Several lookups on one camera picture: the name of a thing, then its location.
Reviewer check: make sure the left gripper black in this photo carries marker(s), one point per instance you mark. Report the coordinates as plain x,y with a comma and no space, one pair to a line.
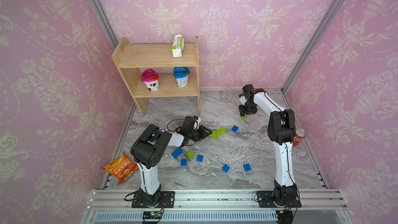
203,132

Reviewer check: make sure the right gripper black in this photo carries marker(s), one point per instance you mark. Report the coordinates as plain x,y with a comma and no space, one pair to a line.
242,111

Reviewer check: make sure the green long lego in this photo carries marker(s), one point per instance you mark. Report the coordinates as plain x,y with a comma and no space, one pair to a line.
221,131

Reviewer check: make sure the green lego pair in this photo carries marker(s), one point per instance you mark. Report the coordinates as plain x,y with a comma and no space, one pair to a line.
215,134

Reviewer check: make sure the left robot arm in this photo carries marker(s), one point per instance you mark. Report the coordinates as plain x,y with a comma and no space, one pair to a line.
148,151

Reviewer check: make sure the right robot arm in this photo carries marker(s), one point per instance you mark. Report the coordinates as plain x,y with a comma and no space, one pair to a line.
281,131

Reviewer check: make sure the blue small lego far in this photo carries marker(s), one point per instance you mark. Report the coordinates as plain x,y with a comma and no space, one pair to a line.
235,129

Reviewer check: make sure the blue small lego middle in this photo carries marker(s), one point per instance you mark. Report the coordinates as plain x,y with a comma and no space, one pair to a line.
200,158

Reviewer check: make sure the blue large lego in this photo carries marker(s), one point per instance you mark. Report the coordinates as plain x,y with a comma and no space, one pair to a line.
177,152

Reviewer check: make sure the blue small lego front-left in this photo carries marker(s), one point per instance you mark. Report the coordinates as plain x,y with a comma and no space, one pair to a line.
184,163

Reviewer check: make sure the blue small lego front-centre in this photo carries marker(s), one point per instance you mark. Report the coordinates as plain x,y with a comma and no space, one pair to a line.
225,168

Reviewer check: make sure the blue small lego front-right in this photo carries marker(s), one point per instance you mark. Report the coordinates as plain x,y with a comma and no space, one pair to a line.
247,168

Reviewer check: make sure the red soda can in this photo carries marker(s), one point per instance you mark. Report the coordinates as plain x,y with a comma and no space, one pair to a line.
299,136

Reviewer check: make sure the blue lid yogurt cup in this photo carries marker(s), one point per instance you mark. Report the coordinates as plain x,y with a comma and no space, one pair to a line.
182,76

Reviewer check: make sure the pink lid yogurt cup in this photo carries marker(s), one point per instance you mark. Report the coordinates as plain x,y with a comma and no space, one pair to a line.
151,79

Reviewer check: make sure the orange snack bag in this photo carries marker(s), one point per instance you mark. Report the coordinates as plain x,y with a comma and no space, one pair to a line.
121,168

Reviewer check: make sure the green white carton box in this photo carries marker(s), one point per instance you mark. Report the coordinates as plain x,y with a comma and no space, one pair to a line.
178,46

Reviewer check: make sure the wooden two-tier shelf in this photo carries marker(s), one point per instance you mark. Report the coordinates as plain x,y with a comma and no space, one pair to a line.
129,59

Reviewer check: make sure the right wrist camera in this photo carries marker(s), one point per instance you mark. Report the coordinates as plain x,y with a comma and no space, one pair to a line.
242,98

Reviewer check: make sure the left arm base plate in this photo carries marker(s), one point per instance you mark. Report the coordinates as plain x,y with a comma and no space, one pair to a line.
158,200

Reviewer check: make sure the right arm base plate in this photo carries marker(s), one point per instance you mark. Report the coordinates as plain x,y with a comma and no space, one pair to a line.
270,199

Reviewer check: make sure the aluminium front rail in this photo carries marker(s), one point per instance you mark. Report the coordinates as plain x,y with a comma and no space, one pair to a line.
217,206

